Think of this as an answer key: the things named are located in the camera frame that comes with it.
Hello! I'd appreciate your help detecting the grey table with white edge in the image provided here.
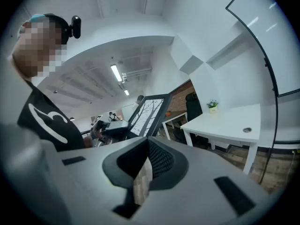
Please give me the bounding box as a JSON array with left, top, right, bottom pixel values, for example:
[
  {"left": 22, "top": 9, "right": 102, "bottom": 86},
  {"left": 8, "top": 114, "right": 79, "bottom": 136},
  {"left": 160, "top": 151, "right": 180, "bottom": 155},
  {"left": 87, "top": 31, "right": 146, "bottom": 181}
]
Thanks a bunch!
[{"left": 161, "top": 110, "right": 188, "bottom": 140}]

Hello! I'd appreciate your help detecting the black metal screen stand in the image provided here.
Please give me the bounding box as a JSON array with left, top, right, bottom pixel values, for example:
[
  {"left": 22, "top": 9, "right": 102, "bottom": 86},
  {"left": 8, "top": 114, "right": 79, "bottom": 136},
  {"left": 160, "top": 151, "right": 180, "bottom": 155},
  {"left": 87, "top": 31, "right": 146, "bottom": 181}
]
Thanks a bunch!
[{"left": 257, "top": 55, "right": 300, "bottom": 186}]

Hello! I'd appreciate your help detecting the teal hair clip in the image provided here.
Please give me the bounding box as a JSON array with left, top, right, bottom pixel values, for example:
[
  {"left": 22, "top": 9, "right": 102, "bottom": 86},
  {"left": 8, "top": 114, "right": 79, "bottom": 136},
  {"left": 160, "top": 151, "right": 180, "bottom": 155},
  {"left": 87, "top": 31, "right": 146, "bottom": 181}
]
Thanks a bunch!
[{"left": 29, "top": 14, "right": 46, "bottom": 23}]

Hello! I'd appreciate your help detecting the black framed tree picture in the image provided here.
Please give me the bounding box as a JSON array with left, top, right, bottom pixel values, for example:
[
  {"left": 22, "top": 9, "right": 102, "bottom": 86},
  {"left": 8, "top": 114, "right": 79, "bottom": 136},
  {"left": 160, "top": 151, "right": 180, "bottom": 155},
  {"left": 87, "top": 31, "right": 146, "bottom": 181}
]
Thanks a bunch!
[{"left": 127, "top": 93, "right": 173, "bottom": 138}]

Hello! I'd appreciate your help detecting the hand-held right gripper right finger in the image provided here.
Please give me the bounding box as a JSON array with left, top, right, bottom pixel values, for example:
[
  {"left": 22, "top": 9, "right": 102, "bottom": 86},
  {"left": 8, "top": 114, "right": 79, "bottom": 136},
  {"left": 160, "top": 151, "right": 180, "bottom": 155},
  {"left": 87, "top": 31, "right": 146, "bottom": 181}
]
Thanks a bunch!
[{"left": 147, "top": 136, "right": 189, "bottom": 191}]

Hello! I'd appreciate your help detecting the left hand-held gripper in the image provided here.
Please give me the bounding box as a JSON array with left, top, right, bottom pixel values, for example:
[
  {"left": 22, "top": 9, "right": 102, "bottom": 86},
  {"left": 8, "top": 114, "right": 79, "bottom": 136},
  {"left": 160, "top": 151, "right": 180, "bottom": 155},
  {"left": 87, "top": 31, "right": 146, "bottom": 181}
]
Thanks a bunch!
[{"left": 90, "top": 120, "right": 130, "bottom": 147}]

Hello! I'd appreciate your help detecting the black head-worn camera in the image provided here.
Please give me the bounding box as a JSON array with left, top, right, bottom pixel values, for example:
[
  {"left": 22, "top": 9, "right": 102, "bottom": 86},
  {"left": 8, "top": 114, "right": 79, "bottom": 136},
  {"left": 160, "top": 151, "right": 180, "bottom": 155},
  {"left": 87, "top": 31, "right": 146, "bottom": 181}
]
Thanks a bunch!
[{"left": 62, "top": 15, "right": 82, "bottom": 39}]

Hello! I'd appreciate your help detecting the white projection screen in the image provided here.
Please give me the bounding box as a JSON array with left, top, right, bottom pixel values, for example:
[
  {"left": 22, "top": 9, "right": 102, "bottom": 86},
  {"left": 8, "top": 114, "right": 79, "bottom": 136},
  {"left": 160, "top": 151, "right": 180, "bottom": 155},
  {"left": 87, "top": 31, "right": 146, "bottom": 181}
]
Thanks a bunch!
[{"left": 225, "top": 0, "right": 300, "bottom": 98}]

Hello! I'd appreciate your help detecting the white square table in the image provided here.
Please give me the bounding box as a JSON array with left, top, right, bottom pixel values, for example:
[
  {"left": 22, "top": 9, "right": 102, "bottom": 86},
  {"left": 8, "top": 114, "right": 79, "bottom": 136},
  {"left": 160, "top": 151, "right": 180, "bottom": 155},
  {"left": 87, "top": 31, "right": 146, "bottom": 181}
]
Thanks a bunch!
[{"left": 180, "top": 103, "right": 262, "bottom": 175}]

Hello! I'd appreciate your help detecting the person's head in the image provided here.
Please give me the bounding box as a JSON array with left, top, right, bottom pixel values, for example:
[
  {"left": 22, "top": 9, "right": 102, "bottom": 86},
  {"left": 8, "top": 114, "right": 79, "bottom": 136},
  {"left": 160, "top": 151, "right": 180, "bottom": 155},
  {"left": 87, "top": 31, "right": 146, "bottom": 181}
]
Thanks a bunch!
[{"left": 7, "top": 13, "right": 71, "bottom": 82}]

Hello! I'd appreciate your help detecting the small potted flower plant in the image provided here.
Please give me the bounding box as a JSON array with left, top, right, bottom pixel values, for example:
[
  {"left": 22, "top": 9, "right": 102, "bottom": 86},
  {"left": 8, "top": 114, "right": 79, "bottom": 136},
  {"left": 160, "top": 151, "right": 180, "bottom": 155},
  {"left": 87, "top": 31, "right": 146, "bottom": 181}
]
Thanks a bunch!
[{"left": 206, "top": 99, "right": 220, "bottom": 114}]

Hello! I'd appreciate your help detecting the person's black t-shirt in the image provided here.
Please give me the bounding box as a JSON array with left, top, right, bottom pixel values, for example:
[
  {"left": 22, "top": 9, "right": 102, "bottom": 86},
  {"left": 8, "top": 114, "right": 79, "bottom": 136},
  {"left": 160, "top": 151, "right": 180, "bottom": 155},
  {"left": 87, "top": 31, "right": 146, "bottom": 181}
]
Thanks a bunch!
[{"left": 16, "top": 81, "right": 85, "bottom": 152}]

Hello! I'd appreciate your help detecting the black office chair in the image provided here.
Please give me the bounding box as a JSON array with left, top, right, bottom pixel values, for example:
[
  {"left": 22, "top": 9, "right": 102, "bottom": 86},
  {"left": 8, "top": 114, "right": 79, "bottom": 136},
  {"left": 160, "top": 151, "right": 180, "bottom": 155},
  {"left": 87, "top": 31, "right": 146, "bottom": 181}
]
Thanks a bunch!
[{"left": 173, "top": 91, "right": 209, "bottom": 150}]

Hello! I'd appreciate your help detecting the long ceiling light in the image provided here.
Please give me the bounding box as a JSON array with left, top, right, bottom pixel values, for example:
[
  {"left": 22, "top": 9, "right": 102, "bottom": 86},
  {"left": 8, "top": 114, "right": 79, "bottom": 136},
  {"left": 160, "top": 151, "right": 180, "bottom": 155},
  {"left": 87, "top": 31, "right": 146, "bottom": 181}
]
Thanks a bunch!
[{"left": 110, "top": 64, "right": 123, "bottom": 82}]

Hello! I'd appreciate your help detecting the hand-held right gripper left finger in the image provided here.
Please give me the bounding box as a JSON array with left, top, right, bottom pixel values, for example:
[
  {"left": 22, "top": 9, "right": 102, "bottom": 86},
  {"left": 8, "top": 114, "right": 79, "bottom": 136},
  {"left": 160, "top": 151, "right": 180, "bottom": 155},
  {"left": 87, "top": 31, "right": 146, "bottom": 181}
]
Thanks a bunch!
[{"left": 102, "top": 136, "right": 150, "bottom": 189}]

